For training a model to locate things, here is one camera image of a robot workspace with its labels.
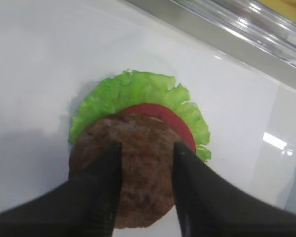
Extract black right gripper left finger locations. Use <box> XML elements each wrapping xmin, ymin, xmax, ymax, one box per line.
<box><xmin>0</xmin><ymin>142</ymin><xmax>121</xmax><ymax>237</ymax></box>

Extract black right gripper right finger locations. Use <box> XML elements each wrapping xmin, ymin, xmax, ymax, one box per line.
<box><xmin>172</xmin><ymin>142</ymin><xmax>296</xmax><ymax>237</ymax></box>

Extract brown meat patty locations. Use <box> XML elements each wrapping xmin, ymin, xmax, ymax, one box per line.
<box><xmin>69</xmin><ymin>114</ymin><xmax>180</xmax><ymax>229</ymax></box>

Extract lettuce leaf on burger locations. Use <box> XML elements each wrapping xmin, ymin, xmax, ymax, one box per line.
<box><xmin>69</xmin><ymin>71</ymin><xmax>212</xmax><ymax>162</ymax></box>

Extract clear lettuce cheese container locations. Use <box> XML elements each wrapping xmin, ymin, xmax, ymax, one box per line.
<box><xmin>174</xmin><ymin>0</ymin><xmax>296</xmax><ymax>68</ymax></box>

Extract tomato slice on burger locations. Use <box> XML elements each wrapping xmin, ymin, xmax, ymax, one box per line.
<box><xmin>121</xmin><ymin>103</ymin><xmax>196</xmax><ymax>152</ymax></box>

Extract white metal tray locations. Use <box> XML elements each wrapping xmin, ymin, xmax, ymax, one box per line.
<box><xmin>0</xmin><ymin>0</ymin><xmax>296</xmax><ymax>237</ymax></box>

